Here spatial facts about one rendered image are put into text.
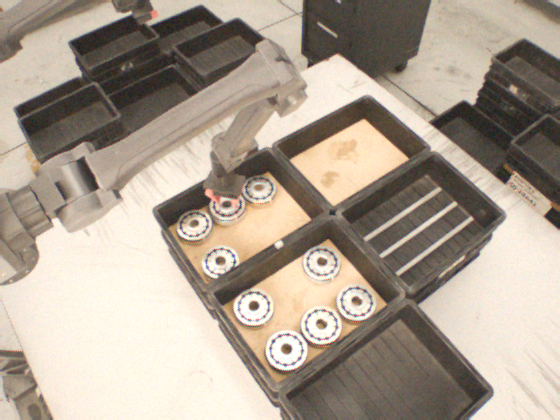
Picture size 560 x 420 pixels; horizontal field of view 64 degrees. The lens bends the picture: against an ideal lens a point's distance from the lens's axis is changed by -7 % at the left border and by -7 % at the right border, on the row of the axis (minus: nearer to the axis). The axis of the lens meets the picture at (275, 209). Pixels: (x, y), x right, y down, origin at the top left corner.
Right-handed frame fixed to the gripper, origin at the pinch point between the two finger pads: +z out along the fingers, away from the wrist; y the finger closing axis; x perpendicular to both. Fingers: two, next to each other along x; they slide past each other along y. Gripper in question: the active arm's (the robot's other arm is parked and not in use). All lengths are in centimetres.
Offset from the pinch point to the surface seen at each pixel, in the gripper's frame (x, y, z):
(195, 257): 15.7, 4.4, 7.0
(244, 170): -12.2, -1.1, -0.9
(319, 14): -165, 8, 32
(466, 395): 34, -72, 9
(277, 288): 18.4, -20.1, 7.4
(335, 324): 25.6, -37.2, 4.8
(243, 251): 10.2, -7.9, 6.8
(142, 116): -73, 75, 46
